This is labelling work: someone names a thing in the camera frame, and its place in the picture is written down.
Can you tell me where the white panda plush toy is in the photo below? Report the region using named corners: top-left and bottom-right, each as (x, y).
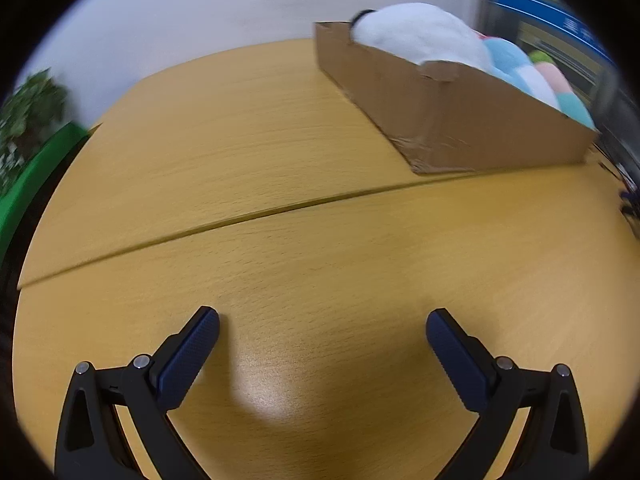
top-left (350, 2), bottom-right (493, 73)

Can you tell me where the brown cardboard box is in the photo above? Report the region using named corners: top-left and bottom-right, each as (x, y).
top-left (313, 21), bottom-right (601, 175)

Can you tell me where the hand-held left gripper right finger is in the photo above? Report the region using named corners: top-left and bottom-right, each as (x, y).
top-left (425, 308), bottom-right (591, 480)

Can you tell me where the green leafy plant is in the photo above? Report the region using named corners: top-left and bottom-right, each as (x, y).
top-left (0, 72), bottom-right (68, 196)

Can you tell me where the blue banner strip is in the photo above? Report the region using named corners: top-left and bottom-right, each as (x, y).
top-left (490, 0), bottom-right (618, 68)

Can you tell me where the pastel teal plush toy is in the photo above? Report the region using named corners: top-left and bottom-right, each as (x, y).
top-left (532, 62), bottom-right (598, 131)

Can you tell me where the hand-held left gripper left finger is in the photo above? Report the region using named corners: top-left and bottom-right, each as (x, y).
top-left (54, 305), bottom-right (222, 480)

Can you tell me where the blue cat plush toy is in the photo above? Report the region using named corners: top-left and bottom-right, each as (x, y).
top-left (480, 37), bottom-right (563, 111)

